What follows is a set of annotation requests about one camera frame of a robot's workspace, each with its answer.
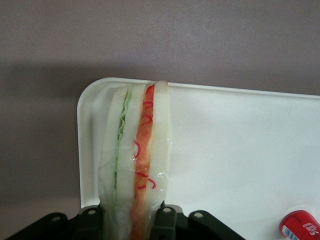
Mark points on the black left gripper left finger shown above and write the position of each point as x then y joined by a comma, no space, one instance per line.
88,222

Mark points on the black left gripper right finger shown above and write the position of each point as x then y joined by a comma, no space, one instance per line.
167,222

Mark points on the triangular sandwich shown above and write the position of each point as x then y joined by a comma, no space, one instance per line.
160,125

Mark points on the beige plastic tray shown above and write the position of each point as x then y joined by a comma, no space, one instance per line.
237,150

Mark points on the small red drink cup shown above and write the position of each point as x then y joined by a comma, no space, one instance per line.
300,226

